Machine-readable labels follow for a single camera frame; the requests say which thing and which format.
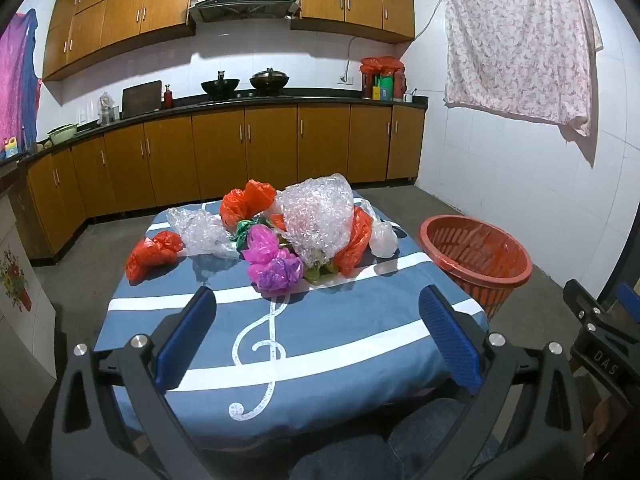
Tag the pink floral hanging cloth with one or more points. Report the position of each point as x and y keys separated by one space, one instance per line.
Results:
x=520 y=40

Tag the purple plastic bag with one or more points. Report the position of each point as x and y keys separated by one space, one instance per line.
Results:
x=277 y=272

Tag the wooden upper kitchen cabinets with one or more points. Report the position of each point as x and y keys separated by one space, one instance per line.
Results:
x=125 y=10

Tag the magenta plastic bag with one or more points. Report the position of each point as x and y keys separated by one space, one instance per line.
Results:
x=262 y=242

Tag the red bottle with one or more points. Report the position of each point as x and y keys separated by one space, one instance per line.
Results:
x=168 y=97

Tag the white cup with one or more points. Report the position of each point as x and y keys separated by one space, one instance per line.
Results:
x=408 y=97

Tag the red plastic basket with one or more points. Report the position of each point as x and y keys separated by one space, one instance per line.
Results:
x=475 y=260

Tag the wooden lower kitchen cabinets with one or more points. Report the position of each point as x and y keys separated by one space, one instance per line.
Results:
x=220 y=150

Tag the flower picture board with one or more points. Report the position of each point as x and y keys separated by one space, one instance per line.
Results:
x=17 y=280

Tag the purple hanging cloth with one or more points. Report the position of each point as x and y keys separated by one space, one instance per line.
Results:
x=17 y=85

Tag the black kitchen countertop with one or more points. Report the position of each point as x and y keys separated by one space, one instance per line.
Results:
x=310 y=100

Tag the clear plastic bag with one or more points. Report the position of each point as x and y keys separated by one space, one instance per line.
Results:
x=205 y=235

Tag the red bag covered containers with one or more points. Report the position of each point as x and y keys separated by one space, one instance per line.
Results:
x=382 y=66

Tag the dark cutting board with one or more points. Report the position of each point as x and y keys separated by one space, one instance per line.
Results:
x=141 y=98

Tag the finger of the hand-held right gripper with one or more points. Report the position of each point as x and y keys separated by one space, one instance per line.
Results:
x=629 y=299
x=582 y=305

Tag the yellow bottle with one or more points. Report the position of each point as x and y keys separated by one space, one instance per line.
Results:
x=11 y=149

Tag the green basin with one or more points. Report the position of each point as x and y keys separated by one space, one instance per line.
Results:
x=63 y=134

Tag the blue music-note tablecloth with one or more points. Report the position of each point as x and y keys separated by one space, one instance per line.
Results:
x=325 y=340

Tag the orange-red plastic bag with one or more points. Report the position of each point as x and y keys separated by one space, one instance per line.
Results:
x=355 y=245
x=247 y=200
x=152 y=255

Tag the clear bubble wrap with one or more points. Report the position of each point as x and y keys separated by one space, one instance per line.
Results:
x=317 y=215

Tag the white plastic bag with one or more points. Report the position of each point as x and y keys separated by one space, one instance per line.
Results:
x=384 y=240

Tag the wall power outlet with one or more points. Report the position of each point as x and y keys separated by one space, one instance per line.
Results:
x=346 y=79

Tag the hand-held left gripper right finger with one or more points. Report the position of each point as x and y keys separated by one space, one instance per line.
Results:
x=450 y=340

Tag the dark green plastic bag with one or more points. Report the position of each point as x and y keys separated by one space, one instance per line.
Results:
x=247 y=232

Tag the green box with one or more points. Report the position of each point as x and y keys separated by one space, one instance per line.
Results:
x=385 y=89

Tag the glass jar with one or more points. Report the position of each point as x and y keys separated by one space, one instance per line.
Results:
x=106 y=110

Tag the black wok with lid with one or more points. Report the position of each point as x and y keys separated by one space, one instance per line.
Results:
x=270 y=81

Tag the yellow-green plastic bag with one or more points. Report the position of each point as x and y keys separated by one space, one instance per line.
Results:
x=320 y=271

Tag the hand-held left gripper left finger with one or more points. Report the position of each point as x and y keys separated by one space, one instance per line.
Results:
x=182 y=340

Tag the person's legs in jeans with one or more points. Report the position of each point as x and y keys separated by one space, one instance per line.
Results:
x=400 y=440

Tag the wooden kitchen cabinets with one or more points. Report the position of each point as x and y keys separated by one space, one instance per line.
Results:
x=125 y=10
x=220 y=150

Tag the person's right hand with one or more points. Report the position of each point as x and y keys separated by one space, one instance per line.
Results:
x=600 y=435

